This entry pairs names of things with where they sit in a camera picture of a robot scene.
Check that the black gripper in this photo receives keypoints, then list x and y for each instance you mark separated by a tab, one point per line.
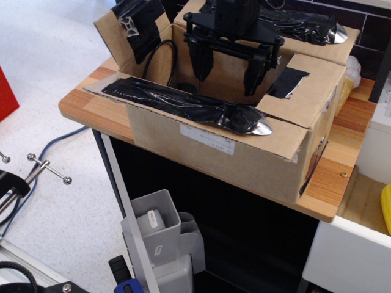
232	28

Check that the brown cardboard box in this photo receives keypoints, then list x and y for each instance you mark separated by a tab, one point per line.
274	166

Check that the black round object in box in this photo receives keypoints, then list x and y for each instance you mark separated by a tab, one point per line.
187	87

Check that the taped metal spoon rear flap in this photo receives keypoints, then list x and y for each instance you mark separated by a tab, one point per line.
306	27

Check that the taped aluminium profile left flap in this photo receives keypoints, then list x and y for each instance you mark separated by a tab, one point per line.
138	18

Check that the yellow sponge block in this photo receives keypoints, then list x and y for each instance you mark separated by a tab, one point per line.
347	88

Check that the white plastic bag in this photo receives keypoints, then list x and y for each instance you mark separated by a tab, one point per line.
353	71

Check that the grey plastic bin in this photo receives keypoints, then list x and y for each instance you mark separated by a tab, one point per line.
159	225

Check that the yellow object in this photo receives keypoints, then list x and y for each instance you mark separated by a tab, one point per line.
385	204

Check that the grey plastic holder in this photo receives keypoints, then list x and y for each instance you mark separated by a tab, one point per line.
192	258

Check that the red box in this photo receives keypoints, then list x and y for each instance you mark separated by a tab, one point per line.
9	103

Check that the white storage box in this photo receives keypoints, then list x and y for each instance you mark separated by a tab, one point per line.
352	253

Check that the grey metal table leg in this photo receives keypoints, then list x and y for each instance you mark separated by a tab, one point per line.
131	233

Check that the metal clamp with black jaw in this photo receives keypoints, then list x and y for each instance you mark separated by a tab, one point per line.
19	187

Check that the blue black tool handle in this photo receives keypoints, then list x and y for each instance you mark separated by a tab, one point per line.
122	276

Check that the aluminium frame rail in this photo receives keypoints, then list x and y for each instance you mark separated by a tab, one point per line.
20	272

